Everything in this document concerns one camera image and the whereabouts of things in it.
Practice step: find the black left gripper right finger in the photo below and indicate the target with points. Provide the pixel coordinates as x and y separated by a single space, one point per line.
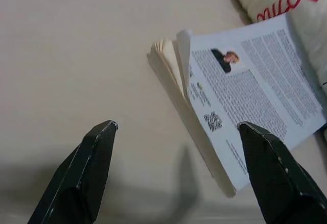
278 178

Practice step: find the cream sheeted bed mattress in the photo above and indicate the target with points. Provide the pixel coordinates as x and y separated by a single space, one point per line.
89 55

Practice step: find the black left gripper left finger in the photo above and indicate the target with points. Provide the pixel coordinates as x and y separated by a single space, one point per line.
76 178

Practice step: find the white paperback book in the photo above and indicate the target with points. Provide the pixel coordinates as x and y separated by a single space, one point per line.
255 86

